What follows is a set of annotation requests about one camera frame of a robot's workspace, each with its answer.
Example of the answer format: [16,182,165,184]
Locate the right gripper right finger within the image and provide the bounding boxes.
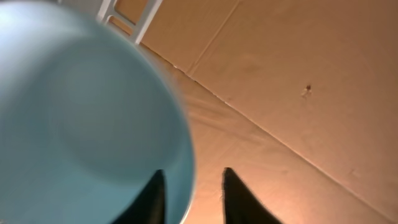
[222,167,282,224]

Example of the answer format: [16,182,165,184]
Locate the light blue rice bowl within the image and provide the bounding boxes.
[1,1,195,223]

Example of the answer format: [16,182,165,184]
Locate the grey dishwasher rack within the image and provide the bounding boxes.
[57,0,164,45]

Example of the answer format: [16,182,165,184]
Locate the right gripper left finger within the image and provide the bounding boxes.
[112,169,165,224]

